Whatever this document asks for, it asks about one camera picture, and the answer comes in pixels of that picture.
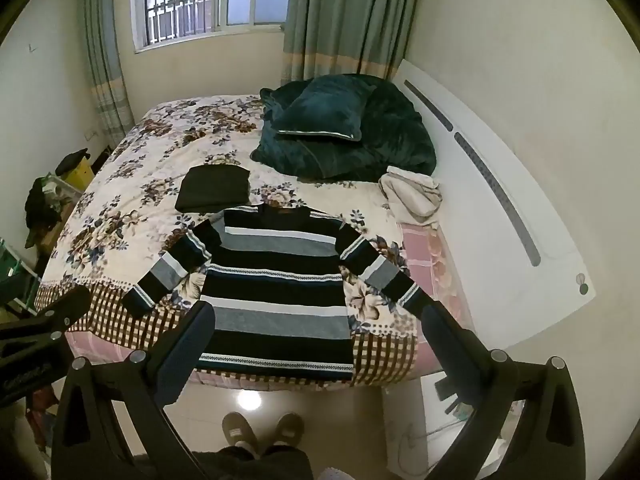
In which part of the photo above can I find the pink checked bed sheet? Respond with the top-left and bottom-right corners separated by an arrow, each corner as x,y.
397,217 -> 476,376

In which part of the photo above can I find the teal velvet pillow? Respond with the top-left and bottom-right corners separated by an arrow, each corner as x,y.
274,76 -> 377,142

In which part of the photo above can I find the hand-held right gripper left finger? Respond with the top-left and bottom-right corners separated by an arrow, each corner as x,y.
50,301 -> 221,480

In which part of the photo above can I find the barred window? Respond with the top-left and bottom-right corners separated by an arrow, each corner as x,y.
131,0 -> 293,53

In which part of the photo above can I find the dark green jacket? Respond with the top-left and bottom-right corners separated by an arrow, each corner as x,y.
250,74 -> 438,183

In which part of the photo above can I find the white bedside cabinet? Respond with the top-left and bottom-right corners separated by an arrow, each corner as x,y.
419,370 -> 501,480

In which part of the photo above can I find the cream crumpled cloth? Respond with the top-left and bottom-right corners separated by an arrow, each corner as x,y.
378,166 -> 443,218

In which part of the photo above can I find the yellow box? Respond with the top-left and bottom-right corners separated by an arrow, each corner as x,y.
62,157 -> 93,193

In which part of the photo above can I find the striped knit sweater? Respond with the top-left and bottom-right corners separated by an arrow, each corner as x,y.
121,204 -> 436,380

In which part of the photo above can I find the grey slipper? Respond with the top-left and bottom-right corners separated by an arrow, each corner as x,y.
222,411 -> 261,453
274,412 -> 306,448

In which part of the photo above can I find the green wire rack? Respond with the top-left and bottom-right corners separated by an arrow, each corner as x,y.
0,240 -> 41,316

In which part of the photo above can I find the floral bed blanket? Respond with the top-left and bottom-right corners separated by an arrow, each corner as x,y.
34,94 -> 418,388

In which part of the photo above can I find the green striped curtain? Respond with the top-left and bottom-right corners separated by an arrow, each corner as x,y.
80,0 -> 136,136
281,0 -> 426,86

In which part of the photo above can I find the black cap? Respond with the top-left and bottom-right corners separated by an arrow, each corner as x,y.
55,148 -> 89,173

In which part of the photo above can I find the white bed headboard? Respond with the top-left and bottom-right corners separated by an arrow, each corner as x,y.
390,59 -> 597,351

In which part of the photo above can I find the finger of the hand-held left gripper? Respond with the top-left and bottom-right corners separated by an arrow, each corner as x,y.
0,286 -> 93,347

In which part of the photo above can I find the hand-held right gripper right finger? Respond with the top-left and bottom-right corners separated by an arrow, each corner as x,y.
419,302 -> 587,480

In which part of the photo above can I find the clear plastic storage box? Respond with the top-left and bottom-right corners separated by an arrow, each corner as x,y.
42,172 -> 83,208

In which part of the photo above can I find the black folded garment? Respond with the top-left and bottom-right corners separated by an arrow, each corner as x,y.
175,165 -> 251,213

